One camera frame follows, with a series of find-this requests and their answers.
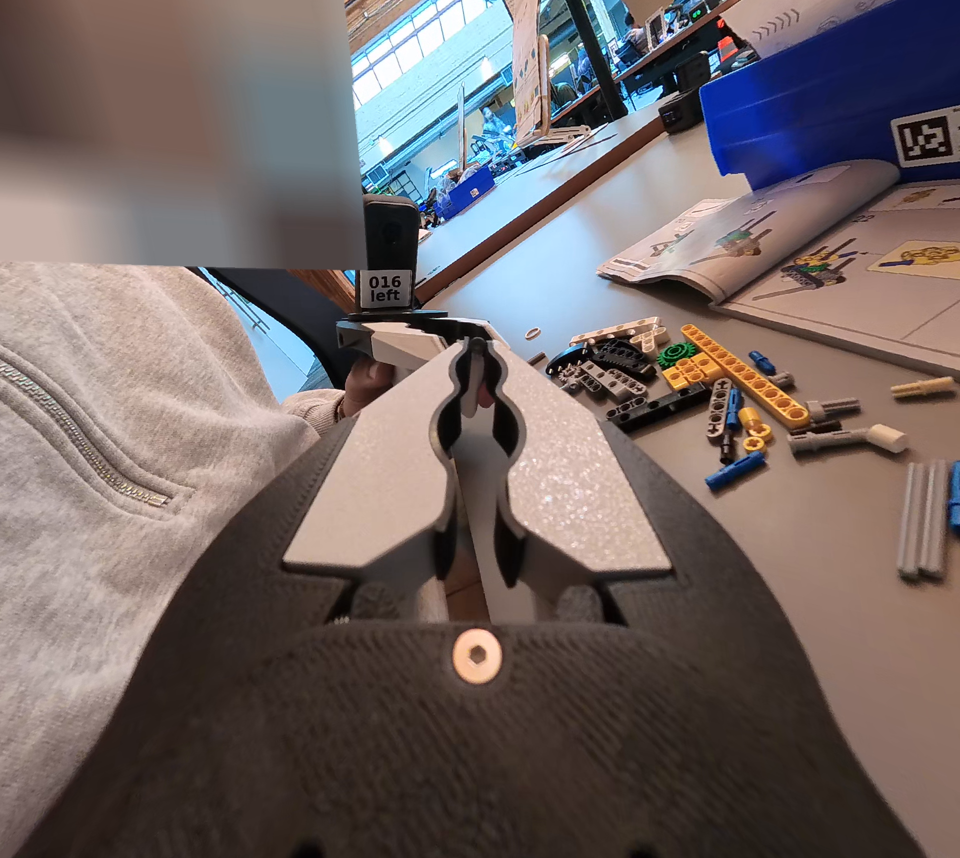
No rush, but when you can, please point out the black curved lego beam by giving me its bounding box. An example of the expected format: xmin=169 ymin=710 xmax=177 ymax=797
xmin=588 ymin=339 xmax=660 ymax=381

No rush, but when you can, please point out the short yellow lego beam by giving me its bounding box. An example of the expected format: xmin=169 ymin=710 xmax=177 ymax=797
xmin=660 ymin=350 xmax=723 ymax=394

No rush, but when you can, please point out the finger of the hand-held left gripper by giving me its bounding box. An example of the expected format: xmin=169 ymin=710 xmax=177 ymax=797
xmin=358 ymin=317 xmax=499 ymax=345
xmin=371 ymin=333 xmax=453 ymax=370

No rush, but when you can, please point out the person's left hand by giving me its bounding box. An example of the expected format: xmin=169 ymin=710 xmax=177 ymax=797
xmin=343 ymin=359 xmax=396 ymax=418

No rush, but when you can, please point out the black round-hole lego liftarm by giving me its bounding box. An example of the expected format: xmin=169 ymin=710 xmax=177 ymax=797
xmin=545 ymin=342 xmax=595 ymax=379

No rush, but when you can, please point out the thick grey lego beam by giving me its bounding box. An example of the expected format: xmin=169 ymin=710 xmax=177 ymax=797
xmin=581 ymin=363 xmax=651 ymax=403

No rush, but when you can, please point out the person's left forearm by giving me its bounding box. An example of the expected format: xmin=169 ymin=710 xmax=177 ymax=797
xmin=281 ymin=387 xmax=348 ymax=441

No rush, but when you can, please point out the person's grey hoodie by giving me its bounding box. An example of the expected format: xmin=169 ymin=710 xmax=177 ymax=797
xmin=0 ymin=263 xmax=325 ymax=858

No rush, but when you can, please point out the tan lego pin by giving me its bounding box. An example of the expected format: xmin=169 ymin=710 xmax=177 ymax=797
xmin=890 ymin=376 xmax=958 ymax=401

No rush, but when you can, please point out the small blue storage bin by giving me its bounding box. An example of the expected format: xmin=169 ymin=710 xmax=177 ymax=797
xmin=442 ymin=164 xmax=498 ymax=219

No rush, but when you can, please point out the white angled lego beam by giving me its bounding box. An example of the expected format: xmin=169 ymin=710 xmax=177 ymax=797
xmin=568 ymin=316 xmax=670 ymax=351

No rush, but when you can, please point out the grey lego peg white tip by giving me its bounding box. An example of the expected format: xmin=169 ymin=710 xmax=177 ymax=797
xmin=786 ymin=423 xmax=910 ymax=456

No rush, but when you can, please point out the lego instruction booklet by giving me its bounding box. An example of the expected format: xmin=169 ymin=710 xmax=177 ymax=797
xmin=597 ymin=157 xmax=960 ymax=379

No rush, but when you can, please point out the small black device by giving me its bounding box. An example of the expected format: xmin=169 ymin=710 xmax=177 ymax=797
xmin=669 ymin=50 xmax=714 ymax=96
xmin=657 ymin=89 xmax=706 ymax=135

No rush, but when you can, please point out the long yellow lego beam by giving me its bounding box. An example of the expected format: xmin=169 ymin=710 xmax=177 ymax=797
xmin=678 ymin=323 xmax=813 ymax=431

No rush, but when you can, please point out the cardboard display stand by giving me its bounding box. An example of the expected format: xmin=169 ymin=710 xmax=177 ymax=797
xmin=501 ymin=0 xmax=595 ymax=152

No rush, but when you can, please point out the black straight lego beam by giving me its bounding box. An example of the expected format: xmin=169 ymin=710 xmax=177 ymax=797
xmin=604 ymin=382 xmax=714 ymax=434

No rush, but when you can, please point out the thin grey lego liftarm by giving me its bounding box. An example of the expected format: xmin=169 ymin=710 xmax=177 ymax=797
xmin=705 ymin=378 xmax=735 ymax=441

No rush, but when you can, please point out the large blue storage bin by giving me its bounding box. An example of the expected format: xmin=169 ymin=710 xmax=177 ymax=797
xmin=699 ymin=0 xmax=960 ymax=192

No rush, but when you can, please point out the grey lego axle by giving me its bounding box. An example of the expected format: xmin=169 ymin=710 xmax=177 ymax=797
xmin=921 ymin=459 xmax=951 ymax=580
xmin=897 ymin=461 xmax=927 ymax=582

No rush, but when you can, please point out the black metal pole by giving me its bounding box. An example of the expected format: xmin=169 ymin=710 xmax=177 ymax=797
xmin=523 ymin=0 xmax=630 ymax=120

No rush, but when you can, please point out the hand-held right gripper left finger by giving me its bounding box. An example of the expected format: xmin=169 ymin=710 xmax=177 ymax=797
xmin=282 ymin=338 xmax=477 ymax=585

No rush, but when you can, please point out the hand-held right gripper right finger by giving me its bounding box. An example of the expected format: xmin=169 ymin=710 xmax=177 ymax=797
xmin=482 ymin=339 xmax=674 ymax=621

